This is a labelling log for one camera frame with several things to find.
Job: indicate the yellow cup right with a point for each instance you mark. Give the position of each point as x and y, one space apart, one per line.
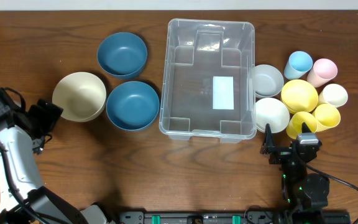
327 117

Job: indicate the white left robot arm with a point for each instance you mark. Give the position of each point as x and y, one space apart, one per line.
23 196

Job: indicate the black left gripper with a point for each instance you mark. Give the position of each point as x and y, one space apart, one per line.
49 116

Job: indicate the pink cup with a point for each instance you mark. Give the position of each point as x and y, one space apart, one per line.
323 71

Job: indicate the cream beige bowl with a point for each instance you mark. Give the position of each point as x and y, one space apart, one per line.
81 95

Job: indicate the clear plastic storage container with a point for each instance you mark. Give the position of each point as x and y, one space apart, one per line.
197 51

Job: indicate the yellow cup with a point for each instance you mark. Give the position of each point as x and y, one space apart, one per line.
327 117
294 127

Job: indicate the yellow small bowl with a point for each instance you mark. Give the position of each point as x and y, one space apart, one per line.
298 96

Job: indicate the white small bowl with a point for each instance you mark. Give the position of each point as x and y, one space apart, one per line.
273 112

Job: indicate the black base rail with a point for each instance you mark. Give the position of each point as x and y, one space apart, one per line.
247 217

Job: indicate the grey small bowl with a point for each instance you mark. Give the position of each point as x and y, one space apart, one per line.
268 81

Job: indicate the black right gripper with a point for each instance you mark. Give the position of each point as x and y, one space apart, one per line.
268 147

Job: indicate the light blue cup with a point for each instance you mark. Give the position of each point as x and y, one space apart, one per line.
298 64

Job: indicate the yellow cup front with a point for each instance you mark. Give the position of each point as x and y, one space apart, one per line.
294 127

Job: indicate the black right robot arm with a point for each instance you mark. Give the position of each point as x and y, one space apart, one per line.
307 193

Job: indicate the cream white cup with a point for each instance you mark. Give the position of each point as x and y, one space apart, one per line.
333 94

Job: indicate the white label in container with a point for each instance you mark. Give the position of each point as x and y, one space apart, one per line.
223 93

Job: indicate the dark blue bowl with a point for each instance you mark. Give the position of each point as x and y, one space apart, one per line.
132 106
122 55

